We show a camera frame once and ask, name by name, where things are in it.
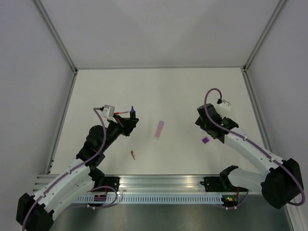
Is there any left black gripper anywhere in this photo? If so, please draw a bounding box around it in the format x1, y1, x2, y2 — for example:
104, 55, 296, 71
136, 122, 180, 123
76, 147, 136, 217
100, 114, 139, 152

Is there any black purple highlighter pen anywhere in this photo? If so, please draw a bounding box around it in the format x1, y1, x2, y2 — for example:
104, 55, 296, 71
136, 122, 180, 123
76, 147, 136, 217
130, 106, 136, 119

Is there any pink marker pen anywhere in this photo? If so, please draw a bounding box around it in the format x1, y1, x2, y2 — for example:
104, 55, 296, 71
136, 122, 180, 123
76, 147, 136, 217
154, 120, 164, 141

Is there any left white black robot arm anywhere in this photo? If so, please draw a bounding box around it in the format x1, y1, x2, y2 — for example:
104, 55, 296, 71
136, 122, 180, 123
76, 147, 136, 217
16, 112, 139, 231

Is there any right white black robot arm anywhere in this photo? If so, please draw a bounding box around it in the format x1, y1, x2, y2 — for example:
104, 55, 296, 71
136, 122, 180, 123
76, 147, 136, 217
195, 103, 304, 209

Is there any purple highlighter cap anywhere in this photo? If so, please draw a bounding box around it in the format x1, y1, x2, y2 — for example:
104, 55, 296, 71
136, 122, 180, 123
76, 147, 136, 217
202, 137, 210, 144

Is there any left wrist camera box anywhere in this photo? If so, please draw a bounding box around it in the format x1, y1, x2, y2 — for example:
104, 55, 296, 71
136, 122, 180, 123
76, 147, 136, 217
100, 105, 115, 121

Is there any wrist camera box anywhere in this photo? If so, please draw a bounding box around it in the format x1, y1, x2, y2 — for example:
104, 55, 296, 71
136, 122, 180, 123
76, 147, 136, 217
217, 99, 231, 112
100, 105, 115, 121

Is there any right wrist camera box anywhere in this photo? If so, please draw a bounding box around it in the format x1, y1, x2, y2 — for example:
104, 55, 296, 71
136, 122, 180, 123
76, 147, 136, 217
217, 99, 231, 112

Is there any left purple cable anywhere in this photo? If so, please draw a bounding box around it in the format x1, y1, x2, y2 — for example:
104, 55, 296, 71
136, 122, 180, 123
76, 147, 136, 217
21, 107, 108, 231

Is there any purple cable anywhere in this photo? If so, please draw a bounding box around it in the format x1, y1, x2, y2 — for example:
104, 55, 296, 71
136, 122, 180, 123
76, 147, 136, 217
204, 88, 304, 206
21, 107, 108, 231

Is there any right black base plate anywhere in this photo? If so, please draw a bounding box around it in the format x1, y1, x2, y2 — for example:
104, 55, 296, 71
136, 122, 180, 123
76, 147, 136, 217
200, 176, 247, 193

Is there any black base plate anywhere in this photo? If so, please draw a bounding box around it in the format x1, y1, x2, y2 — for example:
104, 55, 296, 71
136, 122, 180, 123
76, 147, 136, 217
94, 176, 120, 192
200, 176, 247, 193

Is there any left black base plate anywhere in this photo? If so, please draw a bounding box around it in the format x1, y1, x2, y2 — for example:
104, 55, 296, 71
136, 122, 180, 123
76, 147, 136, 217
94, 176, 120, 192

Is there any aluminium front rail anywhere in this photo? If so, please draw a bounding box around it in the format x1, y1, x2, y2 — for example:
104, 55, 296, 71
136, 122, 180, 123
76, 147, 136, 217
33, 175, 263, 193

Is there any white slotted cable duct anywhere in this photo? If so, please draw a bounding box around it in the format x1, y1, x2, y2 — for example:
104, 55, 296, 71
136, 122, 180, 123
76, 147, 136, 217
73, 194, 223, 205

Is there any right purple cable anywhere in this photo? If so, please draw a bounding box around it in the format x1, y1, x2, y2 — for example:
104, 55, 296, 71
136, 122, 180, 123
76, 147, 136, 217
204, 88, 304, 206

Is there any left aluminium frame post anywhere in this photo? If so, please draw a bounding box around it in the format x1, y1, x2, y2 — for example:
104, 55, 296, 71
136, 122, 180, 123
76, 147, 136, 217
32, 0, 77, 74

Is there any aluminium frame post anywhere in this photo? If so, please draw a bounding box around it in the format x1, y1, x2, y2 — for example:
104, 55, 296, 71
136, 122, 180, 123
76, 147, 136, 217
32, 0, 77, 74
242, 0, 288, 72

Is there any right aluminium frame post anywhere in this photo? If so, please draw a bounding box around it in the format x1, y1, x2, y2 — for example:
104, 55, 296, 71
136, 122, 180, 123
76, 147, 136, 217
242, 0, 288, 72

